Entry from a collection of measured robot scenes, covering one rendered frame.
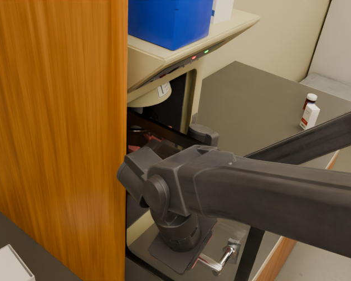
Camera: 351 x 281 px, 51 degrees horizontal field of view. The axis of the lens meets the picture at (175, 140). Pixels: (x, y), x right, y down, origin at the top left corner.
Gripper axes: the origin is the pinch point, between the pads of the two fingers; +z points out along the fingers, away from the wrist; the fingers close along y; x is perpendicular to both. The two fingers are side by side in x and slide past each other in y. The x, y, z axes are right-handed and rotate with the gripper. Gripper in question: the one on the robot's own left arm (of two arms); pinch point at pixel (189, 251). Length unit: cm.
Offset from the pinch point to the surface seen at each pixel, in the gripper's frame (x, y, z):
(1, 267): -37.9, 22.8, 14.6
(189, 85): -24.1, -35.4, 5.3
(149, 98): -24.3, -22.2, -3.7
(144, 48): -15.4, -16.9, -25.9
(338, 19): -43, -271, 166
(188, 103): -24.0, -33.6, 10.5
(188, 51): -10.9, -21.3, -23.6
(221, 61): -61, -108, 78
